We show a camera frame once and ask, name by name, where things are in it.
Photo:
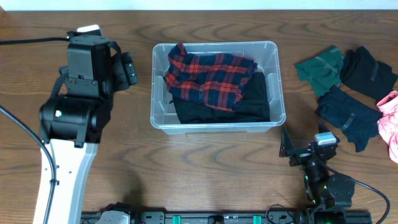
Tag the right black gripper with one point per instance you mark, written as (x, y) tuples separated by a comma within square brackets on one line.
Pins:
[(301, 155)]

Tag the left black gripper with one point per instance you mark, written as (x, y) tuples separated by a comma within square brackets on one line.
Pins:
[(125, 70)]

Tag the black garment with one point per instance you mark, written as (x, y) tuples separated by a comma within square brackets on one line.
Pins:
[(254, 107), (363, 73)]

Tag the dark green garment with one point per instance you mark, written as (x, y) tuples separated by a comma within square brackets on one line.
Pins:
[(323, 70)]

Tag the red navy plaid garment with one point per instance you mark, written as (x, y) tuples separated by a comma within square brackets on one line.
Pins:
[(216, 81)]

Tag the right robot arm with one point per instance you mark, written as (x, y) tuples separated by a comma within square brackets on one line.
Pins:
[(328, 192)]

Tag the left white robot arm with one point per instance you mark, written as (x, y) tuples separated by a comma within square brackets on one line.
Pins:
[(72, 121)]

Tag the dark navy folded garment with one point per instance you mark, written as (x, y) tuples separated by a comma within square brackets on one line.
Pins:
[(355, 120)]

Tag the pink garment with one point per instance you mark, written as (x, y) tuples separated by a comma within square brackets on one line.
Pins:
[(387, 125)]

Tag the clear plastic storage bin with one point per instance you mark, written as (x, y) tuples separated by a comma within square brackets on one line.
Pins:
[(265, 53)]

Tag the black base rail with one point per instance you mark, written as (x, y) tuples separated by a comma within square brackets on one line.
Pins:
[(122, 213)]

